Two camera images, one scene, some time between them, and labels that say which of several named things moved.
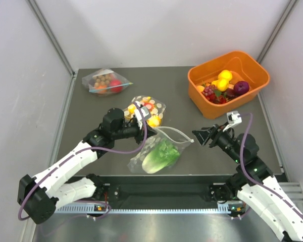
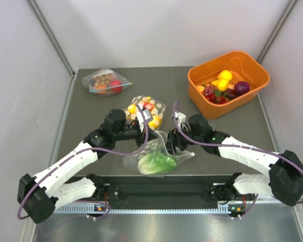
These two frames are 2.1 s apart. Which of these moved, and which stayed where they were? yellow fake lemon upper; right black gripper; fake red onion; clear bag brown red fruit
Moved: right black gripper
Stayed: yellow fake lemon upper; fake red onion; clear bag brown red fruit
